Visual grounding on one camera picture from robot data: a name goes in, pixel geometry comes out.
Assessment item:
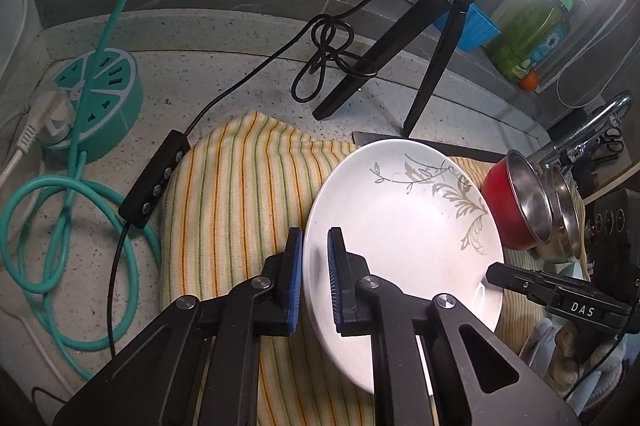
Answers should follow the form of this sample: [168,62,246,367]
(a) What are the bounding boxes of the large stainless steel bowl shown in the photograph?
[537,167,580,263]

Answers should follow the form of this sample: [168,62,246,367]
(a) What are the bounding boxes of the red steel bowl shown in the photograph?
[480,149,553,250]

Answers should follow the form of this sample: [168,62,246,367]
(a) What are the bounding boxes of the white leaf-pattern plate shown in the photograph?
[303,140,503,392]

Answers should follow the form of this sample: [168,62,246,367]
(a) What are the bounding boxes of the chrome kitchen faucet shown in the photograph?
[527,91,634,172]

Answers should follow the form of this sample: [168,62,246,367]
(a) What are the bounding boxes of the gloved hand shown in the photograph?
[520,317,627,414]

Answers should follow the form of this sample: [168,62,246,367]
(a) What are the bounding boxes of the black scissors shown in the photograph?
[593,128,625,166]

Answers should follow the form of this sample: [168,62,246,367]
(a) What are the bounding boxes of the black inline remote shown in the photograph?
[118,130,191,230]

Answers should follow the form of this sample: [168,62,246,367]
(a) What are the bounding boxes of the orange fruit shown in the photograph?
[518,70,539,91]

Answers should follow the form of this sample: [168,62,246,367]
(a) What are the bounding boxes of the green dish soap bottle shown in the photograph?
[484,0,585,83]

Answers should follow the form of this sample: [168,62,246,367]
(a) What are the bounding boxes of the blue silicone cup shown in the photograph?
[457,3,501,52]

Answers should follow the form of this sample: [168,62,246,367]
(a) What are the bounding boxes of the teal round power strip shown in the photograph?
[43,48,143,165]

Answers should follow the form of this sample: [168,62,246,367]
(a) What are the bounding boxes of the black tripod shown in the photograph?
[311,0,497,139]

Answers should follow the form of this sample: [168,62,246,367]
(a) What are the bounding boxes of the teal cable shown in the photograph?
[0,0,181,382]

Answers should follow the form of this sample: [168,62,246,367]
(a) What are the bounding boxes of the white cable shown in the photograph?
[0,0,76,402]

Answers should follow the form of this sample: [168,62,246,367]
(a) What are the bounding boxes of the black ring light cable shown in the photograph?
[106,0,492,357]

